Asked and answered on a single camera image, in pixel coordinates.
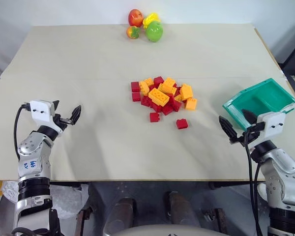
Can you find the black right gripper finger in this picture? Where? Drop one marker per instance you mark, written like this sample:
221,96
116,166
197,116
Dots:
227,127
250,116

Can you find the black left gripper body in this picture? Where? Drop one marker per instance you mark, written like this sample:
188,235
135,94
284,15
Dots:
62,121

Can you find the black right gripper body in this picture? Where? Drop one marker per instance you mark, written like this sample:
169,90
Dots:
256,127

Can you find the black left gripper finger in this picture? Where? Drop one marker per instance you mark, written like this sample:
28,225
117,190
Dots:
76,115
55,105

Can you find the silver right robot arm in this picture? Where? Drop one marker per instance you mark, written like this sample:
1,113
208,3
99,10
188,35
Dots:
282,172

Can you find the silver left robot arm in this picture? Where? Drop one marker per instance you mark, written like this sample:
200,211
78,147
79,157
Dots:
33,162

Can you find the teal plastic bin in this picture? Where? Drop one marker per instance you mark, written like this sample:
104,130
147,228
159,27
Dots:
265,98

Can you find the red toy block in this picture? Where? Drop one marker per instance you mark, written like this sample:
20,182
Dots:
158,80
135,86
136,97
155,107
151,88
178,91
167,109
182,124
155,117
176,105
145,101

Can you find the black flat device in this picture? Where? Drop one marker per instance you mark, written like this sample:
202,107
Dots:
294,84

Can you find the clear plastic wrap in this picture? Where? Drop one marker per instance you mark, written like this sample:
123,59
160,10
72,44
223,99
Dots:
66,199

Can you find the orange toy persimmon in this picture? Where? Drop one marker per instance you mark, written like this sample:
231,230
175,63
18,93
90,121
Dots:
132,32

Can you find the red toy apple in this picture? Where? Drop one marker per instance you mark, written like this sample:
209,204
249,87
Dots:
135,17

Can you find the green toy apple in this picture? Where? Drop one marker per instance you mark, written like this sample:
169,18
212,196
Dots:
154,32

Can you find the pale rounded robot body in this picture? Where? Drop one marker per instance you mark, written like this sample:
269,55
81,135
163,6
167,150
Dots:
167,231

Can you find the yellow toy fruit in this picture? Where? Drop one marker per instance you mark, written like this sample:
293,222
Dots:
151,17

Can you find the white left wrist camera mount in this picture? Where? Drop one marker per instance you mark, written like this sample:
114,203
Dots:
40,110

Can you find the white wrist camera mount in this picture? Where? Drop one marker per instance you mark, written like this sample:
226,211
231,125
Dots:
273,124
40,110

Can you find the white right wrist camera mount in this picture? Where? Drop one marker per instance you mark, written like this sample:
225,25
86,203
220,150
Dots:
273,124

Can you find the rusty metal bracket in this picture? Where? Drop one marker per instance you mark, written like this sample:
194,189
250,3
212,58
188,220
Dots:
216,218
82,220

